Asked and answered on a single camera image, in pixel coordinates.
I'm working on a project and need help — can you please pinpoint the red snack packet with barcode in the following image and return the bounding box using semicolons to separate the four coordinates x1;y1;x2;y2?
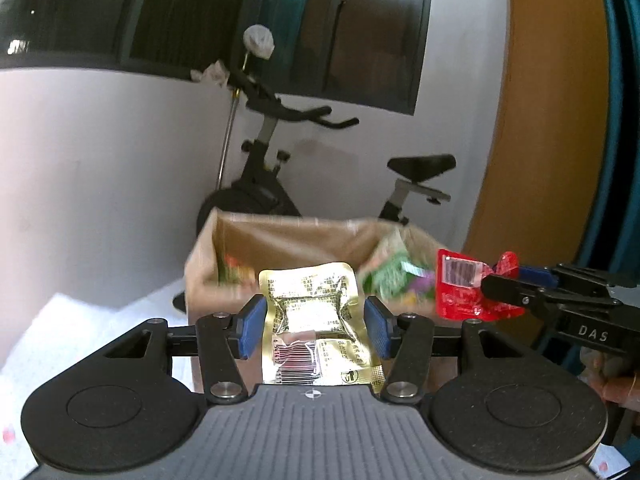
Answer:
435;249;525;322

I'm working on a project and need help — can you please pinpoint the crumpled white tissue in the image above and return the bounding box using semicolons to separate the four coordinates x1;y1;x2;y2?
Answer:
190;60;230;87

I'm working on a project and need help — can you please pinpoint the brown cardboard box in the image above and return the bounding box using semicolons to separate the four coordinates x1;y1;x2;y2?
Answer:
183;207;467;396

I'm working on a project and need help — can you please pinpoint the orange wooden wardrobe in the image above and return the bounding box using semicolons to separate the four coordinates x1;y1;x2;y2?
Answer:
463;0;608;266

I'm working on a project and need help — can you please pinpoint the person's right hand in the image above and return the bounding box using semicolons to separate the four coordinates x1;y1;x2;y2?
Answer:
579;348;639;412

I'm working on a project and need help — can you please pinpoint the teal curtain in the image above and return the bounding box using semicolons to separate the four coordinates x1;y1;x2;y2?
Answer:
576;0;639;276

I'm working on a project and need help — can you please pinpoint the white plastic bag on pole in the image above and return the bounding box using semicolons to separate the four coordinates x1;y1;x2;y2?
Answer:
243;24;274;60

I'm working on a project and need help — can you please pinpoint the metal pole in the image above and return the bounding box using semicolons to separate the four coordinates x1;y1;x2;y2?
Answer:
214;52;252;191

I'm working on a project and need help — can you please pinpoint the green red corn snack bag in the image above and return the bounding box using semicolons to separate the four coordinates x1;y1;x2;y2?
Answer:
217;252;258;289

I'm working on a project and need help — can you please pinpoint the light green veggie ring bag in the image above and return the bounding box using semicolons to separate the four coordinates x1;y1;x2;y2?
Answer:
357;229;436;304

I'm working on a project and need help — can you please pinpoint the gold foil snack pouch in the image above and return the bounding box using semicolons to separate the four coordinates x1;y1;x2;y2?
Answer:
259;262;385;393

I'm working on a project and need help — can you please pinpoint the dark window frame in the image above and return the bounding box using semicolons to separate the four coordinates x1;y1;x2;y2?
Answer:
1;0;431;114

